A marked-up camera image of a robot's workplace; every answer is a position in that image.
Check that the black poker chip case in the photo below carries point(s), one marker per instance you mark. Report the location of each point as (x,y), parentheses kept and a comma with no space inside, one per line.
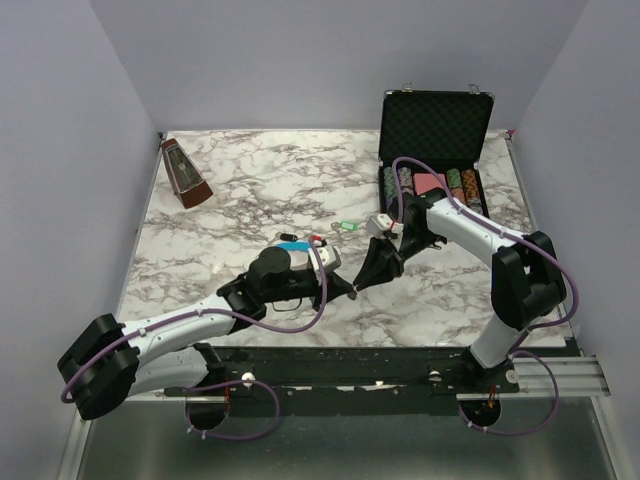
(443,129)

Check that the key with green tag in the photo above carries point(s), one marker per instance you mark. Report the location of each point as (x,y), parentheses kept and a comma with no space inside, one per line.
(343,226)

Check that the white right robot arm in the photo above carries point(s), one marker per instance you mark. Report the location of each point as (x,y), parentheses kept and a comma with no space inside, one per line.
(526,281)

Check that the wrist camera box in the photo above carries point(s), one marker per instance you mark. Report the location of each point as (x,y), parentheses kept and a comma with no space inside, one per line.
(382,226)
(323,255)

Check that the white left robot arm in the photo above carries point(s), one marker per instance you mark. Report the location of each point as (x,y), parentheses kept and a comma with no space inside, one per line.
(102,366)

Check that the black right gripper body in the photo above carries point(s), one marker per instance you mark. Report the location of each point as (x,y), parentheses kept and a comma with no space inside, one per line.
(414,243)

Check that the brown wooden metronome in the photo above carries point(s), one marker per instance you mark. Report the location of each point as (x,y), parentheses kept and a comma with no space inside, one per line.
(185,179)

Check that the pink playing card deck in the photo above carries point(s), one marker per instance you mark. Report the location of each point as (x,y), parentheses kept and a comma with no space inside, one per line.
(424,182)

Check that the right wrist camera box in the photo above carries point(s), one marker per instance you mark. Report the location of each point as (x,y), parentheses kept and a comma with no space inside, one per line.
(382,226)

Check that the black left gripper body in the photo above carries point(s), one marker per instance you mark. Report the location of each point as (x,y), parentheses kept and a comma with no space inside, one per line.
(298,285)

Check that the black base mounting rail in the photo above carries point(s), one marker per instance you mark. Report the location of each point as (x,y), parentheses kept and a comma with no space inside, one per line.
(381,381)

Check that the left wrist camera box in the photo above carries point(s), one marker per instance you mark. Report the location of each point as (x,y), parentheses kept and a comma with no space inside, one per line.
(323,255)

